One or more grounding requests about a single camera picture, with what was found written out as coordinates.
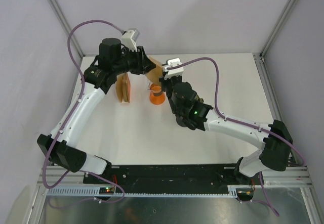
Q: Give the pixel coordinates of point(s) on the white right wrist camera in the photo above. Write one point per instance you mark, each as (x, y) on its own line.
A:
(172, 68)

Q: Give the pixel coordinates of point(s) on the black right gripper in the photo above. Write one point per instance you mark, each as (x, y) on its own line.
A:
(164, 81)

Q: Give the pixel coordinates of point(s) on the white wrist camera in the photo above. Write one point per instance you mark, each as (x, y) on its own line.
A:
(172, 68)
(129, 38)

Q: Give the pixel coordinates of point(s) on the orange liquid glass beaker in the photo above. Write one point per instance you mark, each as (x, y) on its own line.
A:
(157, 96)

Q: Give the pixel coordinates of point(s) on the aluminium frame rail left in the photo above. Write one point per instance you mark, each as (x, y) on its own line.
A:
(65, 25)

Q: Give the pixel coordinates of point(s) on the aluminium frame rail right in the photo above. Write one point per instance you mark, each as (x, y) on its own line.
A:
(284, 16)

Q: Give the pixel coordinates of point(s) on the grey slotted cable duct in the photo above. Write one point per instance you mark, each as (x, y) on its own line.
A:
(107, 191)

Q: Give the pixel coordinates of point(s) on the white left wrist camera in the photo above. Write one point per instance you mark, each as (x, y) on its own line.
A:
(129, 38)

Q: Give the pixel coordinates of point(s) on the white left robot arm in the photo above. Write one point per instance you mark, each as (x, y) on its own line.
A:
(114, 59)

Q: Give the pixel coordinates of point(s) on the aluminium frame rail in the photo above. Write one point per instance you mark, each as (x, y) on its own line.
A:
(65, 25)
(284, 16)

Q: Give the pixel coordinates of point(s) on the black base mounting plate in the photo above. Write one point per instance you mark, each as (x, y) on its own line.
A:
(178, 178)

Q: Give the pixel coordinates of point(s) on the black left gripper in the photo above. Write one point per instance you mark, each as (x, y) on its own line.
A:
(144, 64)

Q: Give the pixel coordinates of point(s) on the brown paper coffee filter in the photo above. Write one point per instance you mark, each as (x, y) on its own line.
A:
(154, 75)

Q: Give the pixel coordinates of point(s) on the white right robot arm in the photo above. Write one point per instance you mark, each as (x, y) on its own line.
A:
(273, 141)

